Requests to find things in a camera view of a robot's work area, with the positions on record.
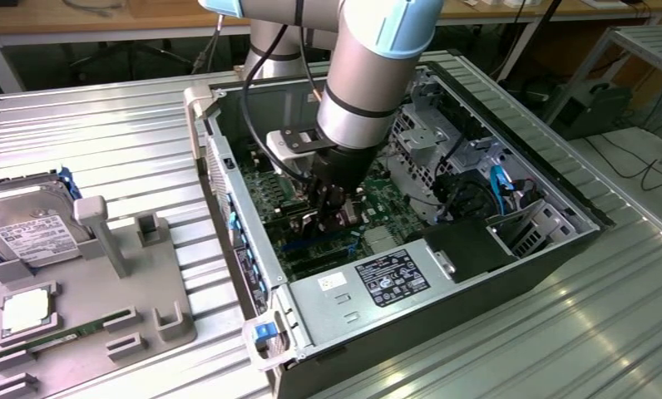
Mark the silver disk bay cage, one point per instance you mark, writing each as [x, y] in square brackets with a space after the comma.
[420, 137]

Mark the black office chair base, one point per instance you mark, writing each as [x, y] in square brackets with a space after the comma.
[80, 65]

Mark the blue disk caddy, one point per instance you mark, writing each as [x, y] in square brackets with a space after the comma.
[70, 187]

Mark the black slanted pole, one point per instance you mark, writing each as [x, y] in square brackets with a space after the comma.
[529, 39]

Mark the silver CPU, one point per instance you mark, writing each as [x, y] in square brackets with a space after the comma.
[26, 309]

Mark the grey parts rack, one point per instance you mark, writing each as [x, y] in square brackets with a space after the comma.
[87, 341]

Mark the green motherboard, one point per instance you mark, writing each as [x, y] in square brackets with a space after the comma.
[389, 199]

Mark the metal slat side table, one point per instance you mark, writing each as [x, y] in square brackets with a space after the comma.
[652, 41]

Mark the black box device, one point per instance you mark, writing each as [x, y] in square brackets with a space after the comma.
[598, 108]

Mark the silver chipset heatsink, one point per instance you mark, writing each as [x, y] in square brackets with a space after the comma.
[381, 237]

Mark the silver hard disk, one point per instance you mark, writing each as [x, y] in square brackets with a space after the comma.
[31, 232]

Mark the long black expansion slot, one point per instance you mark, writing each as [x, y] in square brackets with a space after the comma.
[317, 257]
[322, 267]

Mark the silver power supply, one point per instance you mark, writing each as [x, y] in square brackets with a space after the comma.
[330, 316]

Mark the green RAM stick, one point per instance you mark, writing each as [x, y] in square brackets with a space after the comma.
[70, 332]

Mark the blue case release latch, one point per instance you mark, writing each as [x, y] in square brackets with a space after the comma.
[263, 332]

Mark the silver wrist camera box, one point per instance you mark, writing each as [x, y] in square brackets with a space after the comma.
[286, 158]

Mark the black and silver PC case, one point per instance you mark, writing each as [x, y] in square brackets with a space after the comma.
[420, 332]

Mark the perforated silver disk bay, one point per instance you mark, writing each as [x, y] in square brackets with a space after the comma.
[531, 232]

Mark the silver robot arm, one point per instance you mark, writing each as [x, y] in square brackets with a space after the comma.
[364, 83]

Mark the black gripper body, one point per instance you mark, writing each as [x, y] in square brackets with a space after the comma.
[345, 166]

